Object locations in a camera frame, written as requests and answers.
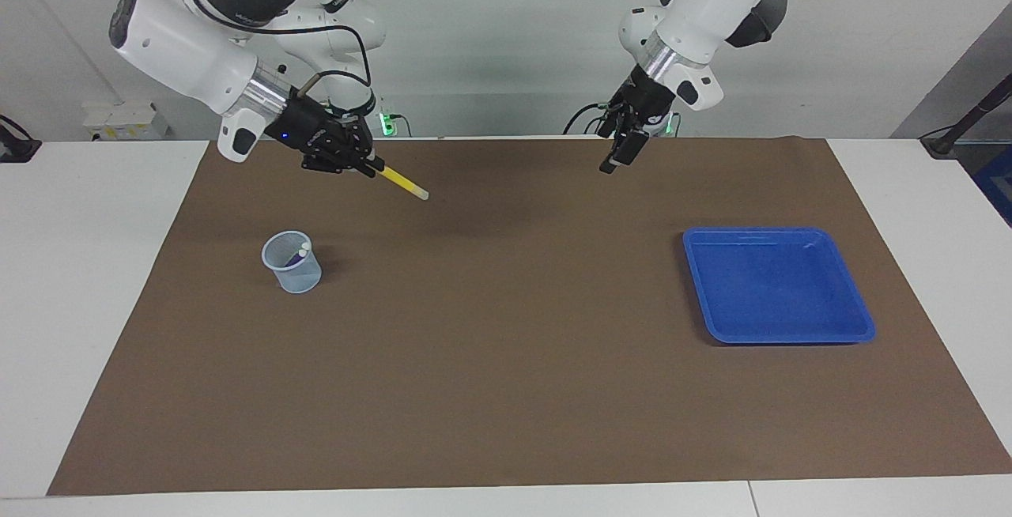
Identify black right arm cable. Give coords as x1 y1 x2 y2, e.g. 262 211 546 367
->
186 0 372 100

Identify white power strip box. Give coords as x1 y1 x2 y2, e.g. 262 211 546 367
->
82 101 172 142

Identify black clamp device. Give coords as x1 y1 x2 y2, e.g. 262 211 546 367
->
0 114 42 164

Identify blue crate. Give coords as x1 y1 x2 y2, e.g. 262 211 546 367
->
974 145 1012 227

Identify black stand pole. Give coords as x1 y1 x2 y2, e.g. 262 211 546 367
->
919 74 1012 159

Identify yellow pen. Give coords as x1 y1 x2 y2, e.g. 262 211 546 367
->
372 163 430 202

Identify blue plastic tray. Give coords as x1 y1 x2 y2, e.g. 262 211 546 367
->
682 226 877 345

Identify brown table mat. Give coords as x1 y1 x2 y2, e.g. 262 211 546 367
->
46 136 1012 496

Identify translucent plastic cup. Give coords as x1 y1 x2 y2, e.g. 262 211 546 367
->
262 231 323 295

